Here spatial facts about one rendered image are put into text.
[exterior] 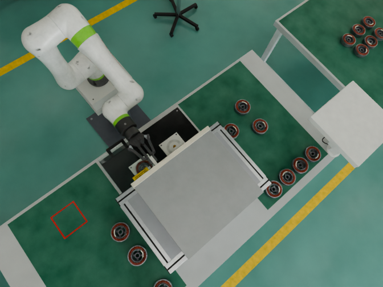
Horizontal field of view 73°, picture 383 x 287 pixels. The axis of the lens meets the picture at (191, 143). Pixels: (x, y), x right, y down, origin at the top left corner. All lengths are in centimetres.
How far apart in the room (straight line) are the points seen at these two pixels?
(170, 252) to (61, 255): 73
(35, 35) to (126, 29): 198
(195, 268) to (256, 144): 89
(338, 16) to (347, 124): 133
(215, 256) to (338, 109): 111
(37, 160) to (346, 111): 249
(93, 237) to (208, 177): 89
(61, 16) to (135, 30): 191
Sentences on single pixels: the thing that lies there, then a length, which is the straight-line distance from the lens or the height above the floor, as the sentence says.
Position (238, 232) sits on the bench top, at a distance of 175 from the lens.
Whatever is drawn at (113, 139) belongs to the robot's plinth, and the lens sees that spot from 260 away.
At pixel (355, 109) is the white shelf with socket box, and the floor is 121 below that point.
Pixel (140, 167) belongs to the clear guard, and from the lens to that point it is 141.
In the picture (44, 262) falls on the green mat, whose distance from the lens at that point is 185.
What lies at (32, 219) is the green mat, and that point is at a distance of 188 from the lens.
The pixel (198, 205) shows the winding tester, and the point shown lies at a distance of 113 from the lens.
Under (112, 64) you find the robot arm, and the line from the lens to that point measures 133.
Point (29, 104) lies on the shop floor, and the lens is 302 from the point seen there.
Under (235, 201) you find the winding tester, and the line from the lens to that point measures 116.
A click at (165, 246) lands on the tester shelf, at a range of 133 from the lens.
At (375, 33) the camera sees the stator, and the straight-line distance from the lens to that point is 277.
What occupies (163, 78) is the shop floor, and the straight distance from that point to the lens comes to 284.
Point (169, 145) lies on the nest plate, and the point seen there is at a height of 78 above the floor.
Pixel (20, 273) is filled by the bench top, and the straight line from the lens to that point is 191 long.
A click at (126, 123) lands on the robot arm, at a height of 126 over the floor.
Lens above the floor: 244
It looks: 73 degrees down
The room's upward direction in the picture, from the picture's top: 16 degrees clockwise
